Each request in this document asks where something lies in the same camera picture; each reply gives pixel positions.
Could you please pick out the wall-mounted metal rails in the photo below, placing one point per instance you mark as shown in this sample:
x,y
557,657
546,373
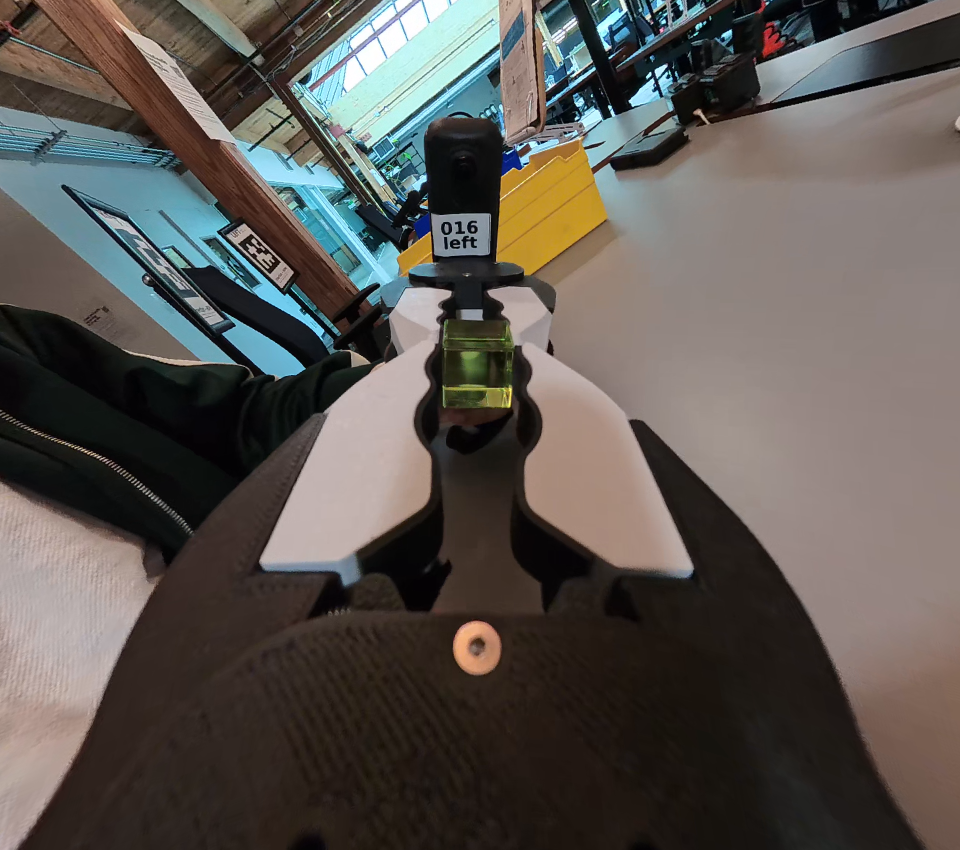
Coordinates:
x,y
75,145

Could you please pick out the black steel pole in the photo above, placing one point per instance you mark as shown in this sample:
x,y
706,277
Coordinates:
x,y
577,2

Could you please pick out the white paper notice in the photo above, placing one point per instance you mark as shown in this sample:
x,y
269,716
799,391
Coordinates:
x,y
180,85

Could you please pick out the wooden support post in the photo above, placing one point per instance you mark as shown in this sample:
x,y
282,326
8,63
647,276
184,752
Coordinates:
x,y
187,137

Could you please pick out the grey desk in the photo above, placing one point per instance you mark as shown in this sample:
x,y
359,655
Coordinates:
x,y
750,340

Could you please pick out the black office chair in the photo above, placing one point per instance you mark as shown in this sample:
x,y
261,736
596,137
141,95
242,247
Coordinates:
x,y
247,317

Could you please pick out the yellow plastic bin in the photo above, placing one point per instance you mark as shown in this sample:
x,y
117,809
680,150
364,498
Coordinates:
x,y
555,205

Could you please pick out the blue plastic bin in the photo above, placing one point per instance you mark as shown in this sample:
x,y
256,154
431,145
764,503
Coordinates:
x,y
511,158

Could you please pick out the black charger box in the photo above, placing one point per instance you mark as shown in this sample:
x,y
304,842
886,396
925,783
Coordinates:
x,y
690,100
731,85

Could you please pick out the person's left hand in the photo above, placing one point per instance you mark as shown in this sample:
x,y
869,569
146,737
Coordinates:
x,y
469,417

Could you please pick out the flat black device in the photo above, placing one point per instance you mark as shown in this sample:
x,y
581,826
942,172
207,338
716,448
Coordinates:
x,y
649,149

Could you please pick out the person's left forearm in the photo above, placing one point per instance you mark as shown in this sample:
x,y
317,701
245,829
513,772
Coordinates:
x,y
285,400

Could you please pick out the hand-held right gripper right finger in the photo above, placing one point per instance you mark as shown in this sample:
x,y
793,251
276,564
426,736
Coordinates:
x,y
600,490

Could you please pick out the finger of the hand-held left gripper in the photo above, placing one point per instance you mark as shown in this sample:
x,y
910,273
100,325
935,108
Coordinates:
x,y
412,317
525,314

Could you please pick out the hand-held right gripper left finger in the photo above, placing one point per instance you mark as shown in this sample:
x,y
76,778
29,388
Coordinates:
x,y
345,490

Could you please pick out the brown board on white stand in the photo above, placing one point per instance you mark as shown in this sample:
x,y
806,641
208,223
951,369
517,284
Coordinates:
x,y
521,40

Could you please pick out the small framed marker sign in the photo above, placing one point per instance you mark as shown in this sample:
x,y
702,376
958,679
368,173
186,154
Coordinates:
x,y
259,257

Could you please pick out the green transparent cube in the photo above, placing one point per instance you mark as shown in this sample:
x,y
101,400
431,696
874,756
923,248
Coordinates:
x,y
478,366

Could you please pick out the dark green zip jacket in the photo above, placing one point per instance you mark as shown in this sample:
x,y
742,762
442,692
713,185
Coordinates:
x,y
75,400

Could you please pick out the large framed poster sign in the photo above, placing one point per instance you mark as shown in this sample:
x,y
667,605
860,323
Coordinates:
x,y
142,257

